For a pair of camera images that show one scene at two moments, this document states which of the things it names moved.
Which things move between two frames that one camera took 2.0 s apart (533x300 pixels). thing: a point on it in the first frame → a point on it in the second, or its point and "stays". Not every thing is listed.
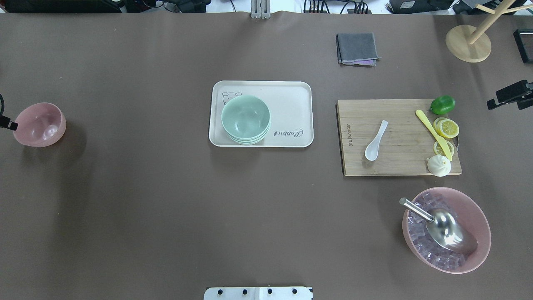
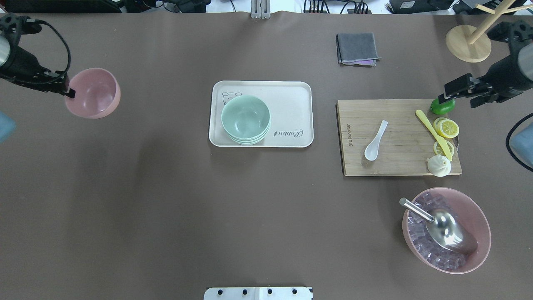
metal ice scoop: x=447 y=229 stays
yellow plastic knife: x=442 y=141 stays
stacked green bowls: x=246 y=119 stays
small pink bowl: x=40 y=125 → x=98 y=93
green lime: x=442 y=105 stays
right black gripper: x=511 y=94 → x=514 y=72
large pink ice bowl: x=447 y=230 stays
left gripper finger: x=5 y=121 → x=17 y=64
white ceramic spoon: x=371 y=152 stays
